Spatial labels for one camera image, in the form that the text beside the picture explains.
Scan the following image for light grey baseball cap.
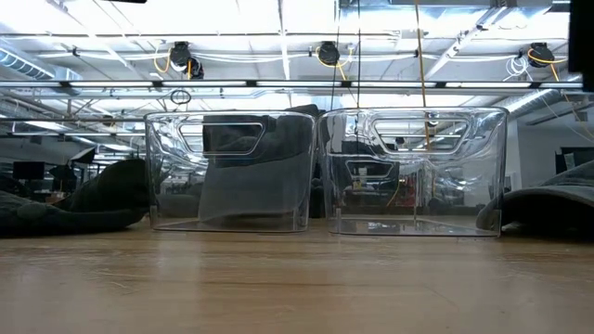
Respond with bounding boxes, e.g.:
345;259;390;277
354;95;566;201
476;160;594;233

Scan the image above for long ceiling light bar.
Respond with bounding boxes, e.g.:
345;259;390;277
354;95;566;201
0;79;586;90

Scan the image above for clear plastic bin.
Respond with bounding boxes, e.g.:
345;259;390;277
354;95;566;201
317;106;510;238
143;109;317;233

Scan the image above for blue-grey baseball cap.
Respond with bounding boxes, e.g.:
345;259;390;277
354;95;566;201
197;148;310;228

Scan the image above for black coiled power cable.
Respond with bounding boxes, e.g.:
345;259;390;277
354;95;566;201
355;0;363;110

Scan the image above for yellow hanging cable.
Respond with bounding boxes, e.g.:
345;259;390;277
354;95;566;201
413;0;433;149

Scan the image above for black ceiling cord reel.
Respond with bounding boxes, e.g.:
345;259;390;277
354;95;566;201
316;40;342;67
527;41;556;70
167;40;205;80

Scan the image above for silver ventilation duct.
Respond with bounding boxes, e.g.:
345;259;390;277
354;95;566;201
505;87;572;117
0;45;83;83

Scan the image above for dark grey baseball cap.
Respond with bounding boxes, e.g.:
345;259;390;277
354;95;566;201
201;104;326;219

